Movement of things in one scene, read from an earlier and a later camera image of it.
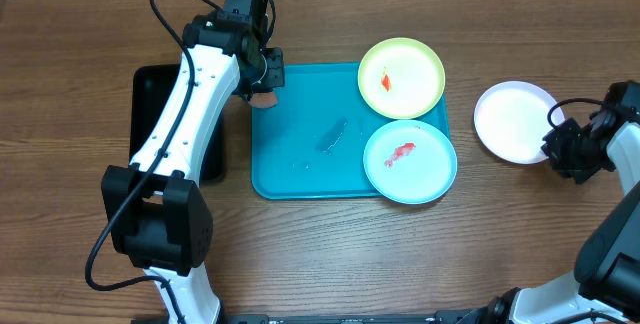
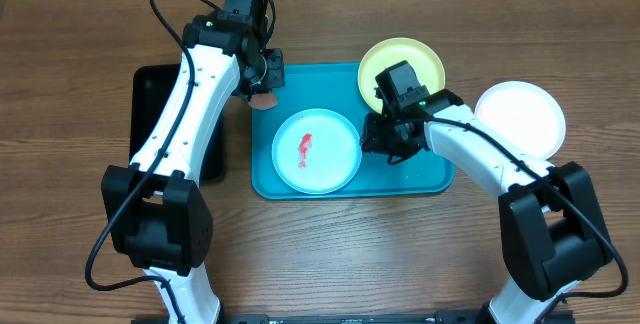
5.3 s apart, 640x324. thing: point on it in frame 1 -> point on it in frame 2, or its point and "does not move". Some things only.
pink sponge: (263, 100) does not move
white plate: (511, 120) does not move
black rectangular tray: (152, 89) does not move
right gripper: (555, 152) -> (374, 141)
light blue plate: (410, 162) -> (317, 151)
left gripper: (276, 77) does not move
